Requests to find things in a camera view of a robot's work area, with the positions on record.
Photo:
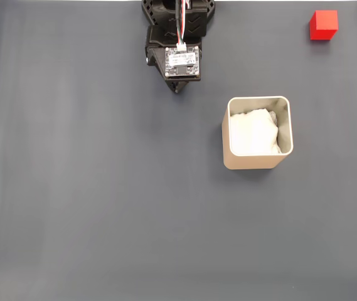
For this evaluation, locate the red cube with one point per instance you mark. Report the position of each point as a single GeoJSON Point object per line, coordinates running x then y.
{"type": "Point", "coordinates": [323, 25]}

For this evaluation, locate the beige square box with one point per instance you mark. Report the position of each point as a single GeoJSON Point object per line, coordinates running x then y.
{"type": "Point", "coordinates": [247, 161]}

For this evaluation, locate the white tissue paper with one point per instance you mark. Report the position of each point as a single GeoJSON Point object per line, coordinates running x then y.
{"type": "Point", "coordinates": [253, 131]}

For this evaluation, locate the dark grey table mat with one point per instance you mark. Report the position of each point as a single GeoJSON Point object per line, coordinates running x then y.
{"type": "Point", "coordinates": [87, 188]}

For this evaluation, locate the bare camera circuit board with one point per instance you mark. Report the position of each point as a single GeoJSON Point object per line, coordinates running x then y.
{"type": "Point", "coordinates": [183, 62]}

